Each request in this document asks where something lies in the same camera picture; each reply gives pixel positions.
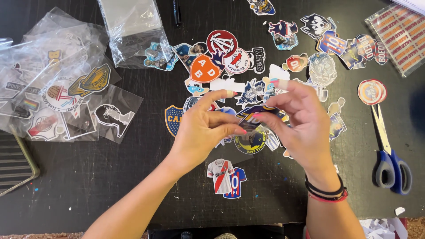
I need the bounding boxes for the person's left hand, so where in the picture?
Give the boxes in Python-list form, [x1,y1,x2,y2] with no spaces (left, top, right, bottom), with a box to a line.
[167,90,248,177]

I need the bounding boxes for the person's right hand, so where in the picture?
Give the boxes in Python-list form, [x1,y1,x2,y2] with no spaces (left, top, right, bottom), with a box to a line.
[253,79,337,175]

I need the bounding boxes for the blue yellow sticker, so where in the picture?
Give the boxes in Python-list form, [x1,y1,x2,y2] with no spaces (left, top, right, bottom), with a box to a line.
[235,105,287,134]

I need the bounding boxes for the white red-sash jersey sticker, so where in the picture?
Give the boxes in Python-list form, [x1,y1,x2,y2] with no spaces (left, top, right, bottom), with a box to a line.
[207,158,236,195]

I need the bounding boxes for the blue red striped jersey sticker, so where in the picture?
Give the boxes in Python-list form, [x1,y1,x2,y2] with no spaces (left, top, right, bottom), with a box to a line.
[223,167,247,199]

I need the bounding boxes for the round red striped sticker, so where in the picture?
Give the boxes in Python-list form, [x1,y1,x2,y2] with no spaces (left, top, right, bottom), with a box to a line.
[357,79,388,106]

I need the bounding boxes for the pile of loose cut-out stickers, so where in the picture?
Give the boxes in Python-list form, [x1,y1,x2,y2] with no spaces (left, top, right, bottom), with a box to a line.
[144,0,390,160]

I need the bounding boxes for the black pen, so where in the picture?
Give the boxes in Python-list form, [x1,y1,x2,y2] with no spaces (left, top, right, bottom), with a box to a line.
[172,0,182,26]

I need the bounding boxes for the stack of empty clear sleeves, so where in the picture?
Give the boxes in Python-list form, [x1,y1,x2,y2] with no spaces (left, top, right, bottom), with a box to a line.
[97,0,174,69]

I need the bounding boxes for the heap of white paper scraps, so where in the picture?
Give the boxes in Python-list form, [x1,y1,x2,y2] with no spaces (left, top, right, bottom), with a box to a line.
[359,217,408,239]

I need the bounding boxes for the bagged orange label sticker sheet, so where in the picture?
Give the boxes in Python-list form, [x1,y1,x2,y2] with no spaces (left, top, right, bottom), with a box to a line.
[364,3,425,78]

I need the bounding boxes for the heap of bagged stickers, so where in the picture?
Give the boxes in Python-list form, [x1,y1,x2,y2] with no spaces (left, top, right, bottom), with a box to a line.
[0,7,144,144]

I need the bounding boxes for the white spiral notebook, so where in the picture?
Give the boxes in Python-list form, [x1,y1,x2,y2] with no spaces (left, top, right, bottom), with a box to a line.
[390,0,425,16]

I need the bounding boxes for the black cord bracelets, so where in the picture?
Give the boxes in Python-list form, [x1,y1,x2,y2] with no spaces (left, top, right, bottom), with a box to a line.
[304,173,346,200]

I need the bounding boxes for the red thread bracelet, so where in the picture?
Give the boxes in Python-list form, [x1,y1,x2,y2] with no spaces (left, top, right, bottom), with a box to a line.
[308,189,349,203]

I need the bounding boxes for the blue grey handled scissors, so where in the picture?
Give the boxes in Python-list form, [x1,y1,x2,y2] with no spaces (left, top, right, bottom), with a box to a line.
[371,103,412,196]

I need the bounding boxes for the metal frame chair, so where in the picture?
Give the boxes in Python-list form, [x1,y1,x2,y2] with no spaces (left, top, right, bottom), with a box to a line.
[0,124,41,197]

